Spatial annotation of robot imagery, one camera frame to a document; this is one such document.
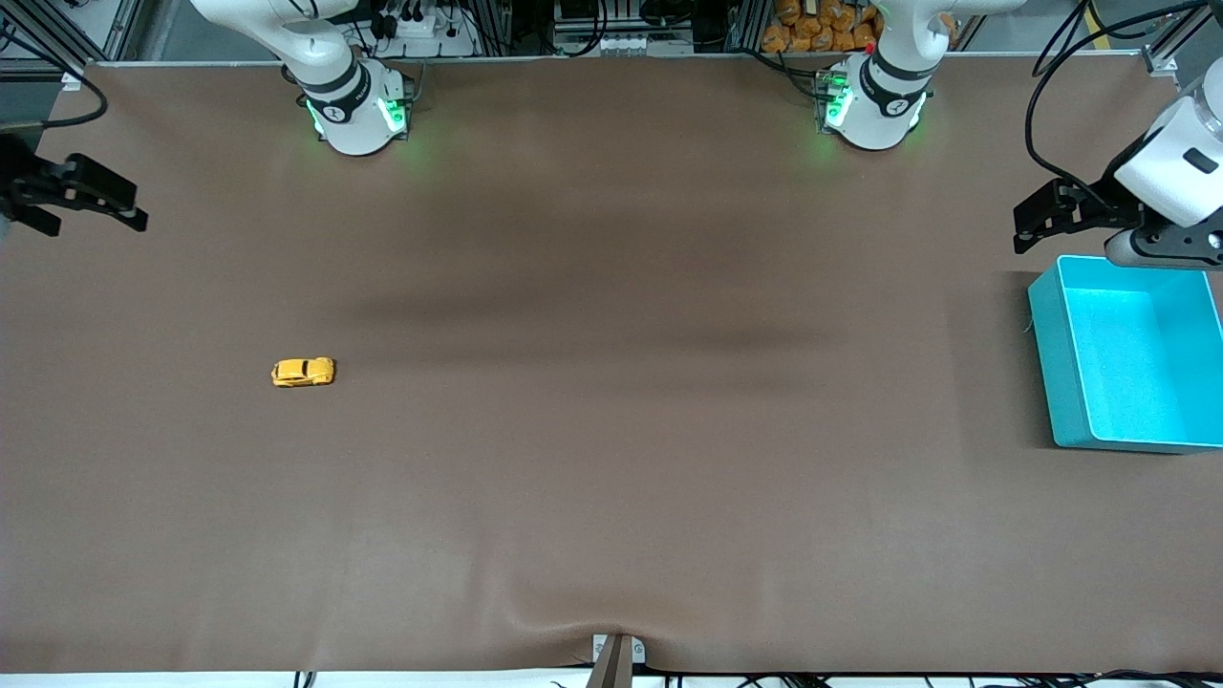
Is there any yellow beetle toy car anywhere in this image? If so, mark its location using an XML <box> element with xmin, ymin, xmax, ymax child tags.
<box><xmin>271</xmin><ymin>356</ymin><xmax>337</xmax><ymax>388</ymax></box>

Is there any teal plastic storage bin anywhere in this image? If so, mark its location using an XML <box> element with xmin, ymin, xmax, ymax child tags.
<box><xmin>1027</xmin><ymin>254</ymin><xmax>1223</xmax><ymax>453</ymax></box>

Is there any pile of orange items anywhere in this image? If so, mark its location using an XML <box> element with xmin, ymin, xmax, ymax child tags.
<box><xmin>762</xmin><ymin>0</ymin><xmax>882</xmax><ymax>54</ymax></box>

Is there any white power strip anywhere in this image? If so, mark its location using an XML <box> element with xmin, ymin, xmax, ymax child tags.
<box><xmin>368</xmin><ymin>8</ymin><xmax>479</xmax><ymax>56</ymax></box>

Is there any white terminal block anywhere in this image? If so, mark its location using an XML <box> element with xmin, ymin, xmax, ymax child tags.
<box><xmin>592</xmin><ymin>33</ymin><xmax>695</xmax><ymax>54</ymax></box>

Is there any brown table mat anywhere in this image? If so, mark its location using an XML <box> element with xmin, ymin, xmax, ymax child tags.
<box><xmin>0</xmin><ymin>55</ymin><xmax>1223</xmax><ymax>675</ymax></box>

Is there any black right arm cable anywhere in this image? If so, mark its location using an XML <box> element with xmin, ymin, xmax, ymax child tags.
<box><xmin>0</xmin><ymin>29</ymin><xmax>110</xmax><ymax>132</ymax></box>

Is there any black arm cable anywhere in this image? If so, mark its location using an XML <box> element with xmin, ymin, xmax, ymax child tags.
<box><xmin>1024</xmin><ymin>0</ymin><xmax>1223</xmax><ymax>202</ymax></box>
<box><xmin>0</xmin><ymin>29</ymin><xmax>110</xmax><ymax>132</ymax></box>

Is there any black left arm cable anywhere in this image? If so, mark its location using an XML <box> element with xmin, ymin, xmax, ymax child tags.
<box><xmin>1024</xmin><ymin>0</ymin><xmax>1223</xmax><ymax>202</ymax></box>

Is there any aluminium frame profile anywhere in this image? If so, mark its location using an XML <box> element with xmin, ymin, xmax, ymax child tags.
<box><xmin>1142</xmin><ymin>5</ymin><xmax>1223</xmax><ymax>77</ymax></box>
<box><xmin>0</xmin><ymin>0</ymin><xmax>146</xmax><ymax>64</ymax></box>

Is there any metal bracket with brown post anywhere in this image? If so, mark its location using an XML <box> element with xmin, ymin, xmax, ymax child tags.
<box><xmin>588</xmin><ymin>633</ymin><xmax>647</xmax><ymax>688</ymax></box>

